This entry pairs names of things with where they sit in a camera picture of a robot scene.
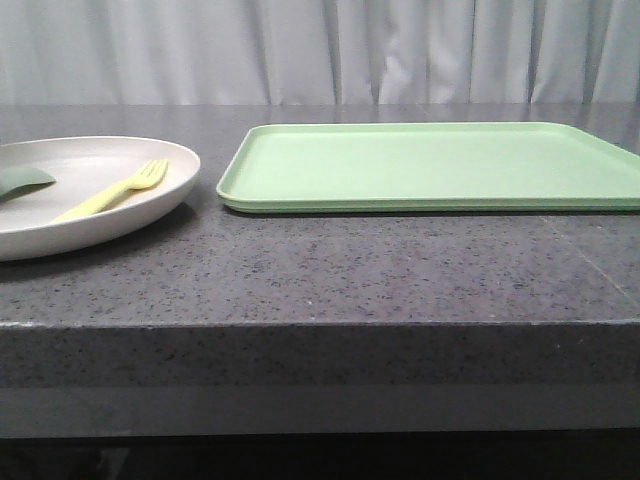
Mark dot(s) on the yellow plastic fork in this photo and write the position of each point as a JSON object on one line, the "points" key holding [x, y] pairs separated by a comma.
{"points": [[148, 176]]}

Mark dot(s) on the white round plate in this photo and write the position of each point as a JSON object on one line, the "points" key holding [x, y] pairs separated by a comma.
{"points": [[82, 167]]}

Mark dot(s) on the green plastic spoon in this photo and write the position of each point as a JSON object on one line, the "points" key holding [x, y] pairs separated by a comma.
{"points": [[18, 181]]}

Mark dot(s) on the light green serving tray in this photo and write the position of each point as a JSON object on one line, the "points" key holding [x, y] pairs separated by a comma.
{"points": [[428, 167]]}

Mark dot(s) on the white pleated curtain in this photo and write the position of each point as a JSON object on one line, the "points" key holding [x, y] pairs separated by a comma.
{"points": [[318, 52]]}

